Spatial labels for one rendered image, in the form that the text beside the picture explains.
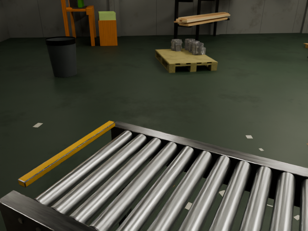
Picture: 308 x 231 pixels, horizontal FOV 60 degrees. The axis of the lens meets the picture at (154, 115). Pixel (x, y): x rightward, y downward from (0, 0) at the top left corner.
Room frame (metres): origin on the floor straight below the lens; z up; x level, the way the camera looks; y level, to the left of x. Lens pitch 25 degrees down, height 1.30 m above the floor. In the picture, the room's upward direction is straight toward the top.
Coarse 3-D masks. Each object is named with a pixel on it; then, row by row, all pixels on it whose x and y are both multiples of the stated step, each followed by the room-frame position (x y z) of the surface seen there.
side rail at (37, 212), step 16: (16, 192) 0.58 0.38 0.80; (0, 208) 0.54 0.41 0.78; (16, 208) 0.52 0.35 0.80; (32, 208) 0.52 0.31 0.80; (48, 208) 0.52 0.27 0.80; (16, 224) 0.52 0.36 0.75; (32, 224) 0.48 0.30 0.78; (48, 224) 0.47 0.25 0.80; (64, 224) 0.47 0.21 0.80; (80, 224) 0.47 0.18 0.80
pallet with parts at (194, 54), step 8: (176, 40) 5.73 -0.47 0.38; (192, 40) 5.71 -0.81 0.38; (176, 48) 5.71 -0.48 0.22; (192, 48) 5.39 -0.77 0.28; (200, 48) 5.30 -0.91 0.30; (160, 56) 5.76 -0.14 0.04; (168, 56) 5.18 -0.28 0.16; (176, 56) 5.18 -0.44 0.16; (184, 56) 5.18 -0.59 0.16; (192, 56) 5.18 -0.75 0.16; (200, 56) 5.18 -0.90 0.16; (208, 56) 5.18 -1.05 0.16; (168, 64) 4.67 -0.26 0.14; (176, 64) 4.69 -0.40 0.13; (184, 64) 4.65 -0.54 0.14; (192, 64) 4.68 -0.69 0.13; (200, 64) 4.71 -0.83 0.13; (208, 64) 4.73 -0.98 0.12; (216, 64) 4.76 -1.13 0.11
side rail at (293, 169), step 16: (112, 128) 0.98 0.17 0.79; (128, 128) 0.96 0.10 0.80; (144, 128) 0.96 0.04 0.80; (176, 144) 0.85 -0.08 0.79; (192, 144) 0.83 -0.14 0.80; (208, 144) 0.83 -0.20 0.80; (192, 160) 0.82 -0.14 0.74; (240, 160) 0.74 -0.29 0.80; (256, 160) 0.73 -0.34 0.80; (272, 160) 0.73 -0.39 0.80; (304, 176) 0.65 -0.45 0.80; (272, 192) 0.69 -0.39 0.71
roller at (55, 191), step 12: (108, 144) 0.83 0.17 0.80; (120, 144) 0.86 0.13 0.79; (96, 156) 0.76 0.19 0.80; (108, 156) 0.79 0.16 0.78; (84, 168) 0.70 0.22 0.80; (96, 168) 0.73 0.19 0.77; (60, 180) 0.63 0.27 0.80; (72, 180) 0.64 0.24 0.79; (48, 192) 0.58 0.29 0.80; (60, 192) 0.59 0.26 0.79; (48, 204) 0.55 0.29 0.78
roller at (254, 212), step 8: (264, 168) 0.69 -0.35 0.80; (256, 176) 0.66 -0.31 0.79; (264, 176) 0.65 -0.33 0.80; (272, 176) 0.67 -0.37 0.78; (256, 184) 0.62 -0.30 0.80; (264, 184) 0.61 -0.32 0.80; (256, 192) 0.58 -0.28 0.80; (264, 192) 0.58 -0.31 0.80; (248, 200) 0.56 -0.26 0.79; (256, 200) 0.55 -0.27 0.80; (264, 200) 0.56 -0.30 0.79; (248, 208) 0.53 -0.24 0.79; (256, 208) 0.52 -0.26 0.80; (264, 208) 0.53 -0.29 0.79; (248, 216) 0.49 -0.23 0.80; (256, 216) 0.49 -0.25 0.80; (240, 224) 0.49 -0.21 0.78; (248, 224) 0.47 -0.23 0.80; (256, 224) 0.47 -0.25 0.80
